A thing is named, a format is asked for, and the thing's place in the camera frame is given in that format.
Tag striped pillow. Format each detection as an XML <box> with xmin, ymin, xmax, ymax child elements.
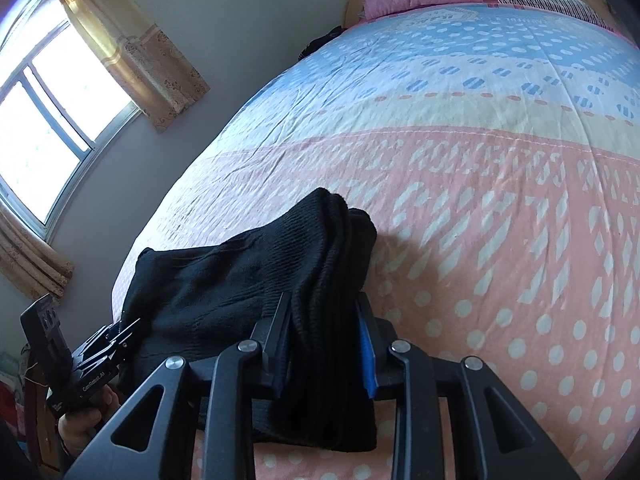
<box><xmin>492</xmin><ymin>0</ymin><xmax>622</xmax><ymax>32</ymax></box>

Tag black item beside bed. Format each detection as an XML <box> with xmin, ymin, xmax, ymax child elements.
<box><xmin>296</xmin><ymin>26</ymin><xmax>347</xmax><ymax>62</ymax></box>

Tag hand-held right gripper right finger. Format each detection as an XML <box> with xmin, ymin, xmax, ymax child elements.
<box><xmin>354</xmin><ymin>292</ymin><xmax>581</xmax><ymax>480</ymax></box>

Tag window with metal frame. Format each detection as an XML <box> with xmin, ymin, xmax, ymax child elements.
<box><xmin>0</xmin><ymin>0</ymin><xmax>142</xmax><ymax>233</ymax></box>

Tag black pants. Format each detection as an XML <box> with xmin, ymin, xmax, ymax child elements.
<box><xmin>119</xmin><ymin>187</ymin><xmax>379</xmax><ymax>454</ymax></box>

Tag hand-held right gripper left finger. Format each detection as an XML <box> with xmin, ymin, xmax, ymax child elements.
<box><xmin>65</xmin><ymin>292</ymin><xmax>294</xmax><ymax>480</ymax></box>

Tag pink blue polka dot quilt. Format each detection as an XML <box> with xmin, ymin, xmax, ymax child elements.
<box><xmin>111</xmin><ymin>0</ymin><xmax>640</xmax><ymax>480</ymax></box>

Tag person's left hand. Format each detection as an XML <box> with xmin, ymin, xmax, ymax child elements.
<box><xmin>57</xmin><ymin>389</ymin><xmax>121</xmax><ymax>457</ymax></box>

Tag brown wooden furniture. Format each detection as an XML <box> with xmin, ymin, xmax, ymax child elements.
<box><xmin>19</xmin><ymin>344</ymin><xmax>63</xmax><ymax>473</ymax></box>

